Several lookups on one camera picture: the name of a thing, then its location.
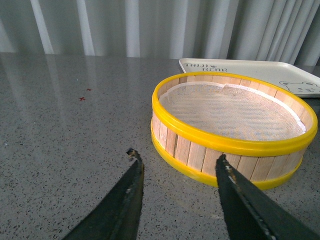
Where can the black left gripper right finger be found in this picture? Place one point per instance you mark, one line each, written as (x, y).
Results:
(249, 214)

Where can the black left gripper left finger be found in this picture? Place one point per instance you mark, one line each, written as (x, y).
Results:
(117, 216)

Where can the white bear print tray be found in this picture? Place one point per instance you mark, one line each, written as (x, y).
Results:
(284, 75)

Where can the yellow rimmed bamboo steamer basket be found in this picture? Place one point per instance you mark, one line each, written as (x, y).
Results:
(194, 152)

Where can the white mesh steamer liner cloth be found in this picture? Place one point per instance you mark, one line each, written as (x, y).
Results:
(232, 111)

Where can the grey pleated curtain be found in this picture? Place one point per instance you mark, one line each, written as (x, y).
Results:
(259, 30)

